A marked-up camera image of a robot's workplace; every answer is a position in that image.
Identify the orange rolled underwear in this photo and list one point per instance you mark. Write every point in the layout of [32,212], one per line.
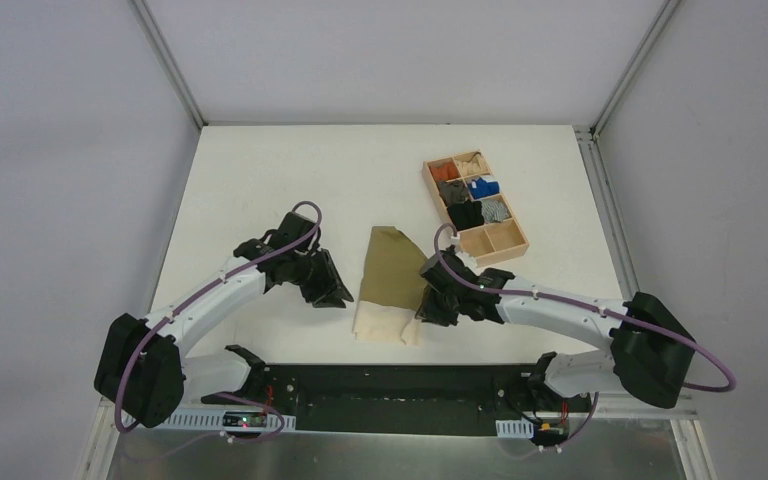
[444,171]

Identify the grey striped rolled underwear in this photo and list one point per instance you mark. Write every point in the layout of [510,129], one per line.
[494,211]

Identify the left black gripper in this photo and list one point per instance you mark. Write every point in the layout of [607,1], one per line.
[321,279]

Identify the white cable duct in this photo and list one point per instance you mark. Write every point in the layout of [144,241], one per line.
[514,429]
[247,420]

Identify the left white cable duct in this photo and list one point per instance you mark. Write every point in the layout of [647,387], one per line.
[247,420]

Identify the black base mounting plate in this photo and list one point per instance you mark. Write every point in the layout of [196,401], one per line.
[449,400]

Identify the wooden compartment box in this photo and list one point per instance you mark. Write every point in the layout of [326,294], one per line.
[490,243]

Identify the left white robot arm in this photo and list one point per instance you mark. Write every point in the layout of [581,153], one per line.
[146,367]

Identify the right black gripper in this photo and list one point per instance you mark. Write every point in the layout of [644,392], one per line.
[442,301]

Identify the dark grey rolled underwear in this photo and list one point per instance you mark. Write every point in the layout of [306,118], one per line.
[453,192]

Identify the blue rolled underwear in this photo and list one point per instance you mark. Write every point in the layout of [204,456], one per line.
[483,186]

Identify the right white cable duct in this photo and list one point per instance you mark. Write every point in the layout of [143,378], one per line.
[514,429]

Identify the black rolled underwear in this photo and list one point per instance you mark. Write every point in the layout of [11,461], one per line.
[465,216]

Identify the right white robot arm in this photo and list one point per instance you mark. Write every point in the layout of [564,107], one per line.
[635,342]

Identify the olive and cream underwear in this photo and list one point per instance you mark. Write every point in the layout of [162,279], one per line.
[391,289]

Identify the beige rolled underwear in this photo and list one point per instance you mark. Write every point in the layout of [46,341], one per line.
[471,164]

